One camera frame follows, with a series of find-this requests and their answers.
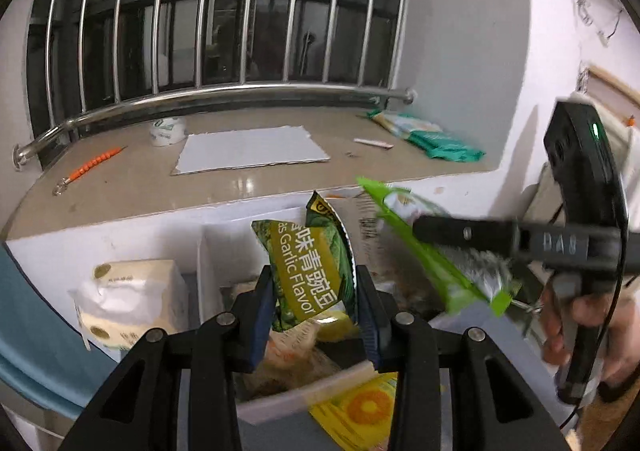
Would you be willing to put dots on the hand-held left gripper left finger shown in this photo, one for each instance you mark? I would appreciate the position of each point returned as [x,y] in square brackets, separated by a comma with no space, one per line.
[262,321]

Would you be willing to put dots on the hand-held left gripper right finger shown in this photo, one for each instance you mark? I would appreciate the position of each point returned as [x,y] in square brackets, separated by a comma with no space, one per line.
[370,326]

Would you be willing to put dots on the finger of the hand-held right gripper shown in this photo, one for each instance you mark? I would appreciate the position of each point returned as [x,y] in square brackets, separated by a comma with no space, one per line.
[465,233]

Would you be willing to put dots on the bright green snack packet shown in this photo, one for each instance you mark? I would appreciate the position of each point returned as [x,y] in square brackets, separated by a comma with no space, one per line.
[470,276]

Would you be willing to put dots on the green pea snack packet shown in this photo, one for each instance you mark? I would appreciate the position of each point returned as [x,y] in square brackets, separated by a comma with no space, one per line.
[310,271]

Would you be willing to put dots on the white storage box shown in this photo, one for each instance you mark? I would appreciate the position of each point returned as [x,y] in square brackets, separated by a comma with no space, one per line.
[280,401]

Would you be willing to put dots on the person's right hand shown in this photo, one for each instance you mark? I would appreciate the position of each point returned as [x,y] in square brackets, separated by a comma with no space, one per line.
[622,331]

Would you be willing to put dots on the white office chair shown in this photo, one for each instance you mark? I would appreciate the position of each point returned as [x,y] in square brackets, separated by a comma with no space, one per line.
[625,151]

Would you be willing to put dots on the yellow snack packet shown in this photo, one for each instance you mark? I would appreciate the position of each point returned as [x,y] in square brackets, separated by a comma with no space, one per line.
[360,411]

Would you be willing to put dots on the wooden board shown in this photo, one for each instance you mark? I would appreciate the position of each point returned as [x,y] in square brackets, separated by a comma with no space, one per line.
[610,78]

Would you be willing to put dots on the green packets on sill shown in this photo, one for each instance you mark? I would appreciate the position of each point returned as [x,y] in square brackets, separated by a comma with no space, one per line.
[430,138]

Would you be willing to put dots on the small white stick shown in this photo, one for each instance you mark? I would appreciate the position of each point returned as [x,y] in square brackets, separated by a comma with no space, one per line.
[372,143]

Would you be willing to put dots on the yellow tissue pack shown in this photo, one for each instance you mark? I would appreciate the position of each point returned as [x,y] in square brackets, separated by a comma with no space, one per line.
[135,301]

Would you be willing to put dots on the grey cardboard sheet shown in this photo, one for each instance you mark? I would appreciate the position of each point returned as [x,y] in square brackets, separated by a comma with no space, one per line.
[250,151]

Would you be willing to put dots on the stone window sill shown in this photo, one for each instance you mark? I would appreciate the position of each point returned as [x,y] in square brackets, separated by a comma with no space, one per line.
[125,186]

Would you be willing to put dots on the clear tape roll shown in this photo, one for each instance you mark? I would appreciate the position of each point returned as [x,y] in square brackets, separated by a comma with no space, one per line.
[167,131]

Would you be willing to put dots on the blue curtain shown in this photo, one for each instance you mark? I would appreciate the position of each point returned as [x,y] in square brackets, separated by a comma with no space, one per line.
[40,331]

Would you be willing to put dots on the steel window guard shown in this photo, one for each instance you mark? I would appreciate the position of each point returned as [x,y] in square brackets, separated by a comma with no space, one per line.
[225,93]

